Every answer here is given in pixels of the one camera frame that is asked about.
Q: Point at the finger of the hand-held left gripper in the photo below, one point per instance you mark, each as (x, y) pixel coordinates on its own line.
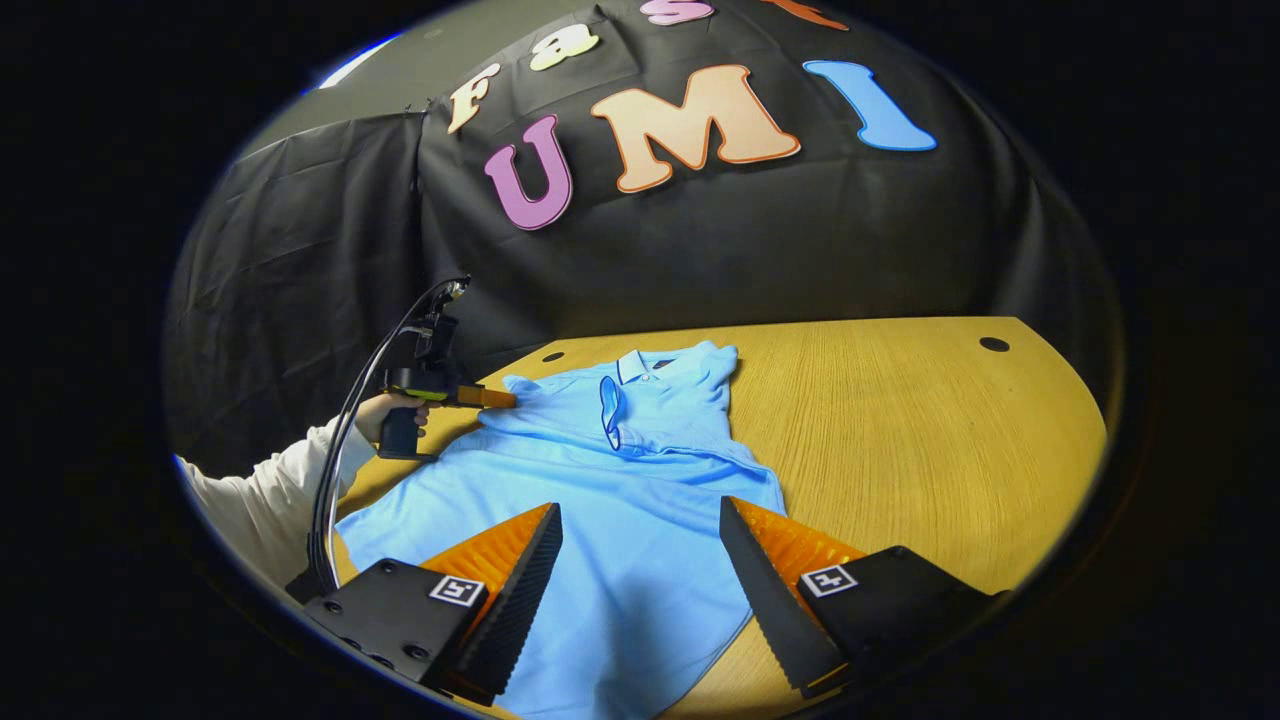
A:
(490, 397)

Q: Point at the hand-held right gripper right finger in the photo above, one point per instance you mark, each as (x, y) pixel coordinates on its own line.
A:
(765, 600)

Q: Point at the black backdrop cloth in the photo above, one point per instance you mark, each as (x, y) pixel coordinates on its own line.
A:
(750, 240)

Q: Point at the light blue T-shirt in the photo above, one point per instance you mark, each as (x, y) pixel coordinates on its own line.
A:
(620, 500)

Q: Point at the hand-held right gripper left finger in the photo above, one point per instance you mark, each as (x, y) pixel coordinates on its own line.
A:
(525, 600)

